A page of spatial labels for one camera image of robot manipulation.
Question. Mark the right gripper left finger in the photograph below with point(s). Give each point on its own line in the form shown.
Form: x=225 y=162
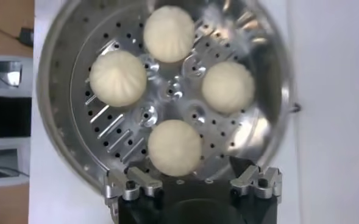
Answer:
x=142 y=184

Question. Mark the black power brick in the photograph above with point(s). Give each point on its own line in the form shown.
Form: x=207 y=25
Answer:
x=27 y=36

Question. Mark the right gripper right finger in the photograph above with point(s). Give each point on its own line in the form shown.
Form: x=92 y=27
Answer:
x=246 y=179

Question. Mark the stainless steel steamer basket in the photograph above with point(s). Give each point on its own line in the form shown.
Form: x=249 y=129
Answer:
x=75 y=128

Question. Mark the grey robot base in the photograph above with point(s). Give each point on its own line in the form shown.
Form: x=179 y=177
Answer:
x=5 y=115

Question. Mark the white steamed baozi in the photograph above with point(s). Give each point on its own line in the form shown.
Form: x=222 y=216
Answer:
x=228 y=86
x=174 y=147
x=118 y=78
x=168 y=33

